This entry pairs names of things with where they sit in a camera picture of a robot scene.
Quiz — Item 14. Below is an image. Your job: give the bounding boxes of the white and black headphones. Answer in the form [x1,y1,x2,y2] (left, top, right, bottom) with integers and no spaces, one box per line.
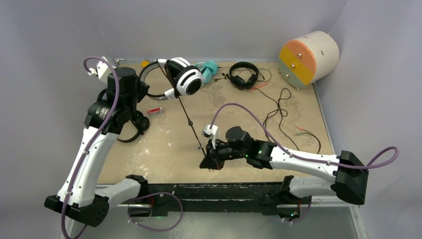
[139,57,206,155]

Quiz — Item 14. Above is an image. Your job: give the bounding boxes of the teal cat ear headphones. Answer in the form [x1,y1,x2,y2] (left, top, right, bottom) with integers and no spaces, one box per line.
[194,60,218,85]

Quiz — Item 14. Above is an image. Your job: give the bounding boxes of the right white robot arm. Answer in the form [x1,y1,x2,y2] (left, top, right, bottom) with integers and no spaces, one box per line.
[200,124,369,205]

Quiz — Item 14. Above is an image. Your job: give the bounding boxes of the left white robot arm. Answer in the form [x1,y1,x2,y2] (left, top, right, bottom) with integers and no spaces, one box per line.
[44,67,149,227]

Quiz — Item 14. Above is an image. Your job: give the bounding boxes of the black headphones with cable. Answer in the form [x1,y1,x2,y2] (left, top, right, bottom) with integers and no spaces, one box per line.
[117,110,150,143]

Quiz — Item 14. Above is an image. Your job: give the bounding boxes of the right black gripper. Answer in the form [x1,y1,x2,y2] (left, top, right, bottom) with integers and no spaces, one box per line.
[200,138,247,171]

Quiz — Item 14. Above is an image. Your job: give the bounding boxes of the small red object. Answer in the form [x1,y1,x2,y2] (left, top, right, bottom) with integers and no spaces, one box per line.
[146,108,164,116]

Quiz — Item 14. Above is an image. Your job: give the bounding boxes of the yellow block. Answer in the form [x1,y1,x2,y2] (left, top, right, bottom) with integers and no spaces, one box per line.
[140,60,150,68]

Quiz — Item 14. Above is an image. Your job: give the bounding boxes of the round drawer cabinet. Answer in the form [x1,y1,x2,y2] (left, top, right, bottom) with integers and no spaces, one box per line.
[279,31,340,89]

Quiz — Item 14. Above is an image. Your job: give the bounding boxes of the black headphones with pink mic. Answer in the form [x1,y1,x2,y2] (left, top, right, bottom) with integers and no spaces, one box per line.
[214,61,322,154]

